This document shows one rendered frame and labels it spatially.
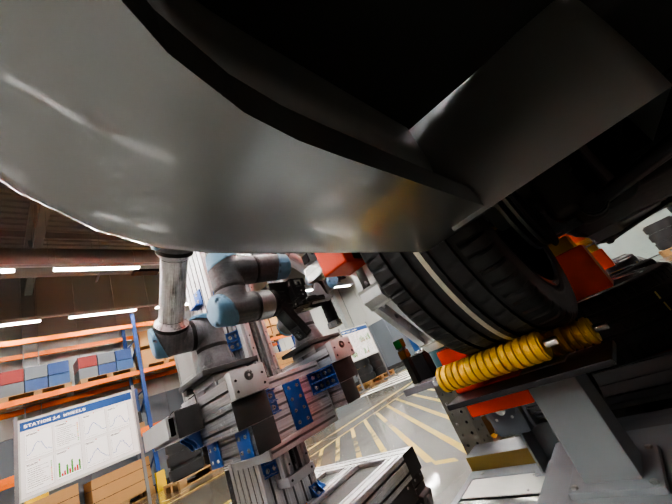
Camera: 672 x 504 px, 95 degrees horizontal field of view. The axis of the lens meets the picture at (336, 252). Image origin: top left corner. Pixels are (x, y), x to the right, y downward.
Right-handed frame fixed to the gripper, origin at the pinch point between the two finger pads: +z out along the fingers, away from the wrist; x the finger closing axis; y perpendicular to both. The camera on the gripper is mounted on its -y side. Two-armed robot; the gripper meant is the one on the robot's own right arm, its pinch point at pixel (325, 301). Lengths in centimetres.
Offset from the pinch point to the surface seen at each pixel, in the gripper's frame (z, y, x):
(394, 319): -3.8, -14.8, -22.3
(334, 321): -1.5, -7.0, -1.6
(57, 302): 51, 496, 1059
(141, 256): 184, 448, 720
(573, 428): 12, -49, -40
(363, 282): -8.8, -4.4, -22.3
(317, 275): -2.5, 7.5, -3.5
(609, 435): 12, -52, -45
